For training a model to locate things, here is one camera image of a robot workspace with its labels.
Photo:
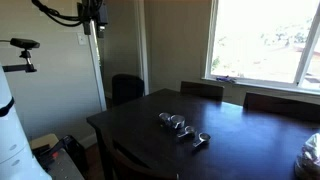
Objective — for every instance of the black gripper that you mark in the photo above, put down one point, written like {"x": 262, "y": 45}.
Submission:
{"x": 90, "y": 10}

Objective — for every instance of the half-cup steel measuring cup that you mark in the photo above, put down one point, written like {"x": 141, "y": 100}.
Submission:
{"x": 164, "y": 117}

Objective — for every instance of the largest steel measuring cup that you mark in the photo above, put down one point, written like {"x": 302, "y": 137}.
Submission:
{"x": 177, "y": 121}

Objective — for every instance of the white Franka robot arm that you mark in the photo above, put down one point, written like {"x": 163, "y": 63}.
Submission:
{"x": 13, "y": 140}

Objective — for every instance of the black upholstered chair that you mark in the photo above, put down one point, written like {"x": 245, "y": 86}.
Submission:
{"x": 126, "y": 88}

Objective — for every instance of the black tool case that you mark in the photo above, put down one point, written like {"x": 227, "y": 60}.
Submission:
{"x": 71, "y": 146}

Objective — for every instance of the beige box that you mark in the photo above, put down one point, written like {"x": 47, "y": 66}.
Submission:
{"x": 43, "y": 140}

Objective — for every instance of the dark wooden straight-back chair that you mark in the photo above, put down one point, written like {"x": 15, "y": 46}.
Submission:
{"x": 201, "y": 90}
{"x": 283, "y": 106}

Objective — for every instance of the grey equipment case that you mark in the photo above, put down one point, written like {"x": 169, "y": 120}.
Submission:
{"x": 63, "y": 166}

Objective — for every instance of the blue object on sill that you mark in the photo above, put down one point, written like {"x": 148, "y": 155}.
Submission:
{"x": 226, "y": 79}

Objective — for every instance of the dark wooden round-back chair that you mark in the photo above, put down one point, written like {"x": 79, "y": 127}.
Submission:
{"x": 133, "y": 170}

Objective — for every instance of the white framed window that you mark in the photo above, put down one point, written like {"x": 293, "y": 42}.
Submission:
{"x": 260, "y": 50}

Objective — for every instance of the clear plastic food bag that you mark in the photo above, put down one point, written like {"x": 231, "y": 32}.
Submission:
{"x": 310, "y": 160}

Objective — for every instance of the white light switch plate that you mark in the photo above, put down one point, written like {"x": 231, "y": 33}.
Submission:
{"x": 81, "y": 38}

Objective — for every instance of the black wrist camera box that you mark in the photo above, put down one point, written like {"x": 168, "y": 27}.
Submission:
{"x": 103, "y": 15}

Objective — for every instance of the white door frame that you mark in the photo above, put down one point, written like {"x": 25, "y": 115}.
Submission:
{"x": 98, "y": 73}

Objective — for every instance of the black external camera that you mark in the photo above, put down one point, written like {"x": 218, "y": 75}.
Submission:
{"x": 25, "y": 43}

